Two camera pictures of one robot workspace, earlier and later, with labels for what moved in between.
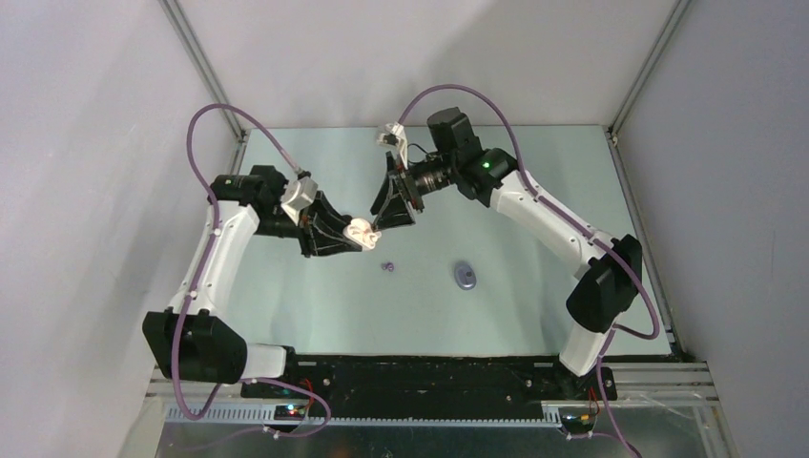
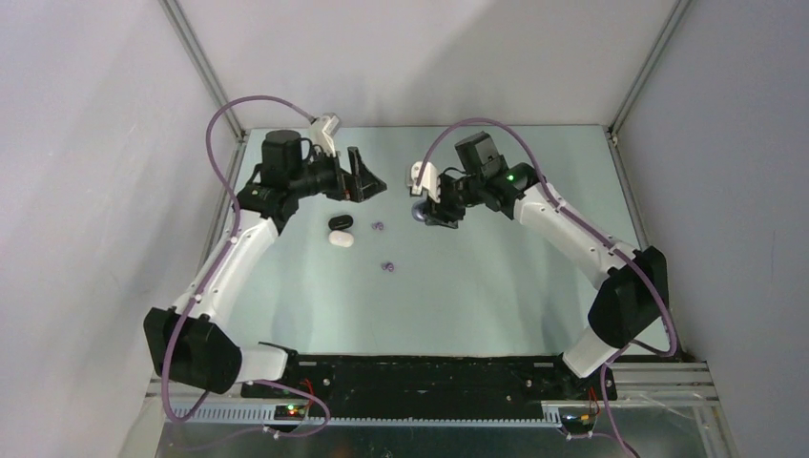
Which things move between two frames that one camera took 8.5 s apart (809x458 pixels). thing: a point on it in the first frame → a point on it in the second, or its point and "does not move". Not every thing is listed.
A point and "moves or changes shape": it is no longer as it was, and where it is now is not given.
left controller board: x=289 y=412 does not move
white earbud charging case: x=361 y=231 moves or changes shape
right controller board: x=579 y=420 does not move
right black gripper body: x=405 y=182 → x=451 y=207
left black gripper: x=316 y=226 → x=356 y=186
